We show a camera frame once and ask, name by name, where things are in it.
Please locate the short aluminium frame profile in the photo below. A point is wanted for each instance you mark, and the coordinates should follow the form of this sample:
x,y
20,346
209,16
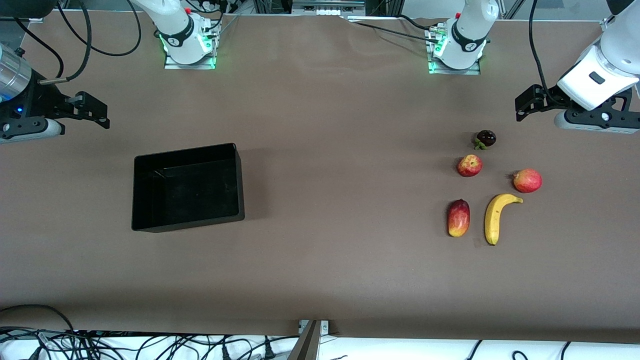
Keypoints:
x,y
22,19

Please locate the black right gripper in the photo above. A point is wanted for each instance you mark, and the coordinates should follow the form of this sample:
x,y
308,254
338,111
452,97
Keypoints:
x,y
36,101

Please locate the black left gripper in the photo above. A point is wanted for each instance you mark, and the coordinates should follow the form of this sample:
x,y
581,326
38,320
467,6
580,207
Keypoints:
x,y
551,100

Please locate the slanted aluminium frame profile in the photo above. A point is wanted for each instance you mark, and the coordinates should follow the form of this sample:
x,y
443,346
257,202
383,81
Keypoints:
x,y
607,25

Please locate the dark purple mangosteen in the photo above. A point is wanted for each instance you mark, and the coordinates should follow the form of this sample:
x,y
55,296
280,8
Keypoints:
x,y
486,138

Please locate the dark grey metal beam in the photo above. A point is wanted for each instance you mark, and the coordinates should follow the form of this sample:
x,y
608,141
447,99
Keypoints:
x,y
306,346

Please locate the red yellow mango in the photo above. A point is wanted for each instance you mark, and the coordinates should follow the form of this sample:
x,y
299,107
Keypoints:
x,y
458,218

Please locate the grey metal rail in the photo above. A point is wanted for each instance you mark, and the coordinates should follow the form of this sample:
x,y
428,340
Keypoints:
x,y
327,4

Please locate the red apple on right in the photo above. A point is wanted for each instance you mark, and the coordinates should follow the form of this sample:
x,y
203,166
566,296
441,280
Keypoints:
x,y
528,181

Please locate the silver metal bracket plate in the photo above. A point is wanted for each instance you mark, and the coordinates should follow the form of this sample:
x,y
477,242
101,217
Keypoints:
x,y
325,327

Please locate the small red yellow apple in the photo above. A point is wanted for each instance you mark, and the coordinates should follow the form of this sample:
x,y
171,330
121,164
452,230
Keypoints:
x,y
469,166

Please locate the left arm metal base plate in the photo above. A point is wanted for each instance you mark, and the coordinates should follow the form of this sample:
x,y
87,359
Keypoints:
x,y
475,71

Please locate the black plastic box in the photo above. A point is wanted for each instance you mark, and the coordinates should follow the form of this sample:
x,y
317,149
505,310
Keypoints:
x,y
190,190

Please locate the white power strip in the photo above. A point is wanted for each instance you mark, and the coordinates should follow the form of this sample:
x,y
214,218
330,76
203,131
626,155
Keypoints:
x,y
329,12

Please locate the yellow banana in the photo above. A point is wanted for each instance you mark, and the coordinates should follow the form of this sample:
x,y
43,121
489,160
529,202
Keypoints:
x,y
492,220

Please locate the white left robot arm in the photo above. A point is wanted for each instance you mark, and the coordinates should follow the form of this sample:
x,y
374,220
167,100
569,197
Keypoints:
x,y
467,35

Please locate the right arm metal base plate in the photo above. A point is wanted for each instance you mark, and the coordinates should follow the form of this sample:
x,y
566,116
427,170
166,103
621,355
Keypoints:
x,y
172,65

